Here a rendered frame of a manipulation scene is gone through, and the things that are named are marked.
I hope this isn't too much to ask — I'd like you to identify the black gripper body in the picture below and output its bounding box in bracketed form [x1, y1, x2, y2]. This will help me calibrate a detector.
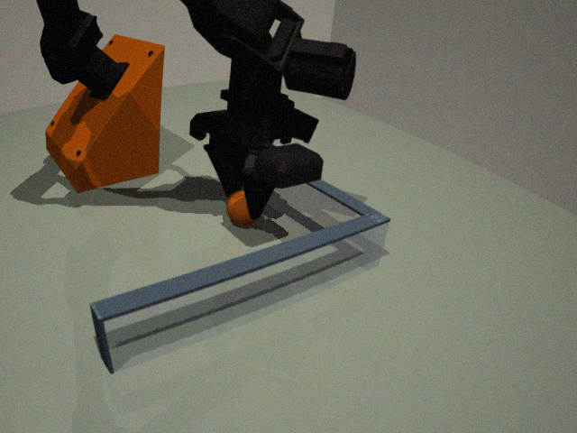
[189, 82, 324, 189]

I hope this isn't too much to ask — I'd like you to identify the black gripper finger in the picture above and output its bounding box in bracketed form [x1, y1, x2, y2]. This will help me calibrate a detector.
[203, 144, 250, 198]
[241, 167, 275, 220]

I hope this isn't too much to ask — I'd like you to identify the blue-grey l-shaped wall top rail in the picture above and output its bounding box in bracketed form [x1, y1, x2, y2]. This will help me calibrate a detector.
[90, 179, 390, 374]

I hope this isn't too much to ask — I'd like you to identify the clear l-shaped low wall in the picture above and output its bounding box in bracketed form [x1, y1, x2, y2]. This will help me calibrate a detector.
[103, 183, 389, 373]

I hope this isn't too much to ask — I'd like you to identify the brown ball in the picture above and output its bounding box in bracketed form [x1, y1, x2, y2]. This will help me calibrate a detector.
[232, 194, 258, 226]

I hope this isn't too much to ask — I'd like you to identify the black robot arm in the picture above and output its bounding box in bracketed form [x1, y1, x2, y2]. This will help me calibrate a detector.
[36, 0, 356, 144]

